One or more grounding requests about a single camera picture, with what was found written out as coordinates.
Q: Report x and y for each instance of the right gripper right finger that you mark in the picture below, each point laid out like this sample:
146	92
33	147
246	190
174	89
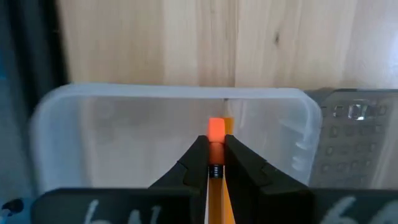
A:
248	180

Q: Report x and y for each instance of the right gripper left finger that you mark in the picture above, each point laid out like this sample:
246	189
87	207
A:
196	161

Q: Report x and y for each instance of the clear plastic pencil case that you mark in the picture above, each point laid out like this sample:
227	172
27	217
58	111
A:
124	140

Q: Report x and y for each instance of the orange pencil pink eraser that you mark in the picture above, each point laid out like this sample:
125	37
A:
216	130

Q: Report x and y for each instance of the black aluminium table frame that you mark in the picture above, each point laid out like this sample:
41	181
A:
37	46

